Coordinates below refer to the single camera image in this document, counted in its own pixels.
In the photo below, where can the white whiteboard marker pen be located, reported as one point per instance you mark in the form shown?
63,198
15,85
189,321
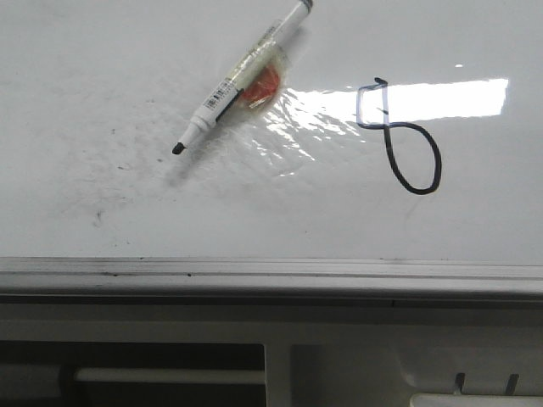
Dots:
241,76

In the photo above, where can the white horizontal rod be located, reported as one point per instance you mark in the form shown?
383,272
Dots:
42,381

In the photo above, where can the white tray with hooks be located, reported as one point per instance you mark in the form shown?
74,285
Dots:
457,398

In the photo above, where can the white whiteboard with aluminium frame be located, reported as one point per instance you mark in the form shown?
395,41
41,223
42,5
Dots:
400,157

